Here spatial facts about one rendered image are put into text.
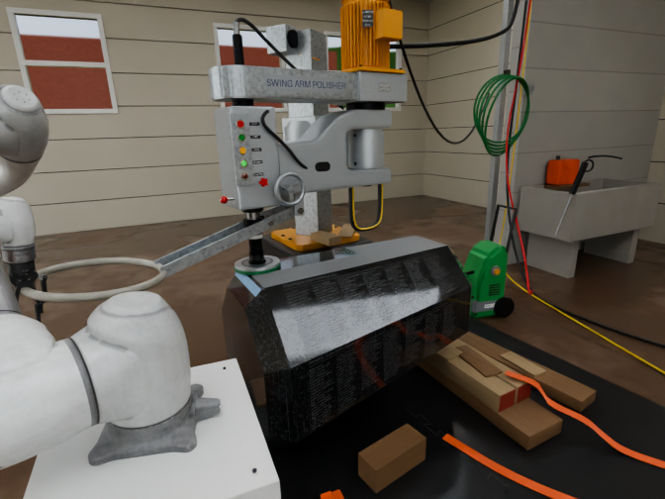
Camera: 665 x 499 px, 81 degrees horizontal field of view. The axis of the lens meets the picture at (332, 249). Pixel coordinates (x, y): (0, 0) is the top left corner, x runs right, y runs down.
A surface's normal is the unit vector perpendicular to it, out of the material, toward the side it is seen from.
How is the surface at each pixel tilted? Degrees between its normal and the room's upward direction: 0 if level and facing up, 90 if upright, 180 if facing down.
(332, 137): 90
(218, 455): 4
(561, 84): 90
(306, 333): 45
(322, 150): 90
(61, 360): 34
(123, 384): 86
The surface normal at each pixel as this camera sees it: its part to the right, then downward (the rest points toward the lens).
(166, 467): 0.03, -0.95
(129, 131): 0.40, 0.25
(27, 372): 0.39, -0.71
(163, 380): 0.76, 0.24
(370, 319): 0.34, -0.52
